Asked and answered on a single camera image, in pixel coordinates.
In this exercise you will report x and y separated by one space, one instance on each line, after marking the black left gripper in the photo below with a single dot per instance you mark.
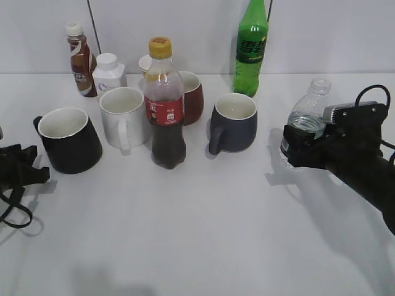
14 174

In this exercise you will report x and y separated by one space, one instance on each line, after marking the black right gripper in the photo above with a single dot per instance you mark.
352 153

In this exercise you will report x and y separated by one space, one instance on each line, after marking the clear water bottle green label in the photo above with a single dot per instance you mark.
306 115

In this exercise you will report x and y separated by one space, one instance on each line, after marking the black mug white interior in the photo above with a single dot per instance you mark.
69 139

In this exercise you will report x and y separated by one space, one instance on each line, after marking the yellow white paper cup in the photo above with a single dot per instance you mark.
144 64

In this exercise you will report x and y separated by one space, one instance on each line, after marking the dark blue-grey mug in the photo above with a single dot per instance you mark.
233 124

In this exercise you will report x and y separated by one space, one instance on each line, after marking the white ceramic mug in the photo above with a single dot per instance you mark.
124 119

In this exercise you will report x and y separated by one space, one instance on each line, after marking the brown coffee drink bottle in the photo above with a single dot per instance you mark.
82 60

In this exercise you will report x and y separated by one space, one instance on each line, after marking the white plastic milk bottle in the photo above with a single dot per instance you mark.
109 73

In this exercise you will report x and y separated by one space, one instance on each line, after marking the dark red mug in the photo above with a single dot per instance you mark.
193 98

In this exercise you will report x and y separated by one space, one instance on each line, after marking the green soda bottle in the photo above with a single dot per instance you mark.
250 47

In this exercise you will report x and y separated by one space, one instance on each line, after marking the cola bottle yellow cap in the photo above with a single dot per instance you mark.
164 98

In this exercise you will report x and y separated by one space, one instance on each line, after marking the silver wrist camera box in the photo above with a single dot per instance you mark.
348 113

